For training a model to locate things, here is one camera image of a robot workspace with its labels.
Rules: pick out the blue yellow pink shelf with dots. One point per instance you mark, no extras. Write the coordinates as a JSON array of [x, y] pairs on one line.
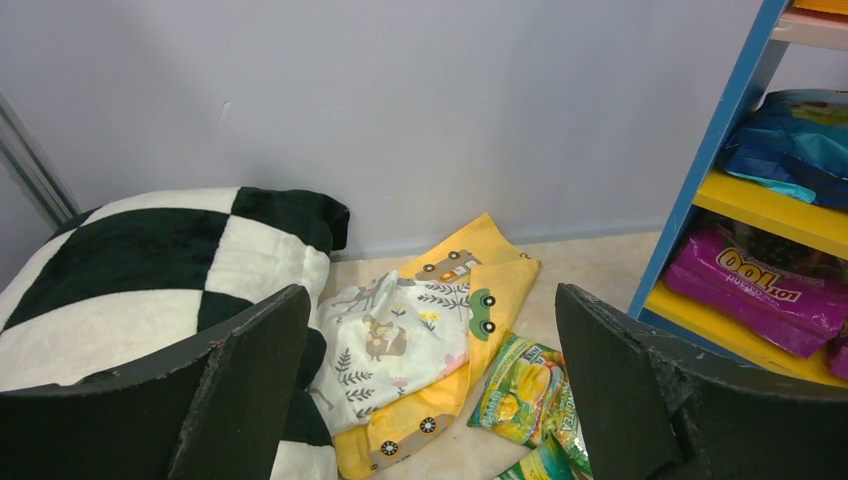
[[775, 229]]

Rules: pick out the yellow white printed cloth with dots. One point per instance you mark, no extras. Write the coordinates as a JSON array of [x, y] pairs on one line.
[[404, 351]]

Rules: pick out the black white checkered pillow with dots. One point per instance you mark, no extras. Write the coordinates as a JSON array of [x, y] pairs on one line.
[[137, 275]]

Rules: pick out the orange candy bag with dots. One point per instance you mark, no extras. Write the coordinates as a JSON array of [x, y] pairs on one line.
[[838, 7]]

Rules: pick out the purple candy bag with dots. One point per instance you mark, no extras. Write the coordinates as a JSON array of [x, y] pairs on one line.
[[837, 354], [797, 313]]

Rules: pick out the green yellow candy bag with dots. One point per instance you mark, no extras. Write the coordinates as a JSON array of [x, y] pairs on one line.
[[528, 397]]

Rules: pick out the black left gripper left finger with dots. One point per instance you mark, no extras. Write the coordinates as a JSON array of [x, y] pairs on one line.
[[212, 406]]

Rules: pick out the blue candy bag upper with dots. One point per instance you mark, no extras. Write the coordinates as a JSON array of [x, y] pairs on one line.
[[795, 144]]

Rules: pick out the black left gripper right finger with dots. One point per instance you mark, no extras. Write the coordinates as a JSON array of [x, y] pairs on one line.
[[655, 406]]

